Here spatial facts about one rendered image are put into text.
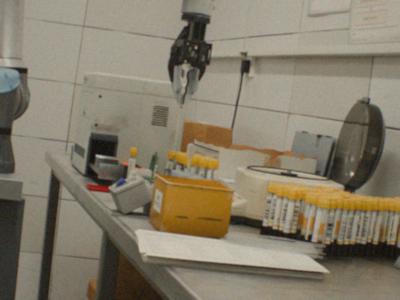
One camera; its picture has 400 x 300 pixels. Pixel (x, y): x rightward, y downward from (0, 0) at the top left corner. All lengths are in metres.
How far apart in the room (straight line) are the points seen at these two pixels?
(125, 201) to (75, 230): 2.02
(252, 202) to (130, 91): 0.67
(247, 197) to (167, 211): 0.32
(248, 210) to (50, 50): 1.98
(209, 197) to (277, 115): 1.17
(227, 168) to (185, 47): 0.38
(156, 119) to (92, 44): 1.34
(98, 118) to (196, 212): 0.83
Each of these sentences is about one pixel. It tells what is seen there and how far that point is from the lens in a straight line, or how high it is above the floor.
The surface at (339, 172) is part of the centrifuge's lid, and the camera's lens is 2.02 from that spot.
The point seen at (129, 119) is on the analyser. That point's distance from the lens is 2.33.
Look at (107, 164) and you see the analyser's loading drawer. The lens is 2.16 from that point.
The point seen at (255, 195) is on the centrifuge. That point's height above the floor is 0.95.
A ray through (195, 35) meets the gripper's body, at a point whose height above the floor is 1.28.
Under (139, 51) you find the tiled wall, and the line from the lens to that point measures 3.68.
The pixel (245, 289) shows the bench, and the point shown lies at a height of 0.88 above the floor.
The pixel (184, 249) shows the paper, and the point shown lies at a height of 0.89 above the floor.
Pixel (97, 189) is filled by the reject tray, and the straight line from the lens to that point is 2.04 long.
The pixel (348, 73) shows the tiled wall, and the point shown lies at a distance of 2.25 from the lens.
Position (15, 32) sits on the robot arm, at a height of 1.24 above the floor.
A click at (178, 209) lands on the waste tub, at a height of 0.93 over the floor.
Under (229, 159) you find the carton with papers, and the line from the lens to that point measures 2.11.
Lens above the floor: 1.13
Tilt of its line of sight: 3 degrees down
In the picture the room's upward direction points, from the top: 8 degrees clockwise
